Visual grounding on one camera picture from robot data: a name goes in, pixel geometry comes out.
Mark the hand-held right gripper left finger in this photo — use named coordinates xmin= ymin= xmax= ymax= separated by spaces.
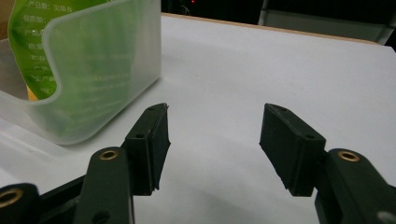
xmin=120 ymin=103 xmax=172 ymax=197

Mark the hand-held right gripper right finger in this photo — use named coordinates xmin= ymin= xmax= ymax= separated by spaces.
xmin=259 ymin=103 xmax=327 ymax=198

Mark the clear plastic container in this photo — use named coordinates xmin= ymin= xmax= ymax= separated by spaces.
xmin=0 ymin=0 xmax=163 ymax=147

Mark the green and white food packet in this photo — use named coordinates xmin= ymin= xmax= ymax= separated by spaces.
xmin=7 ymin=0 xmax=155 ymax=138

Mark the gold food packet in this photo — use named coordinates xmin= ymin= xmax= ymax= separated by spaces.
xmin=0 ymin=0 xmax=15 ymax=41

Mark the white table cover sheet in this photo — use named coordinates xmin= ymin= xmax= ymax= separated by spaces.
xmin=0 ymin=13 xmax=396 ymax=224

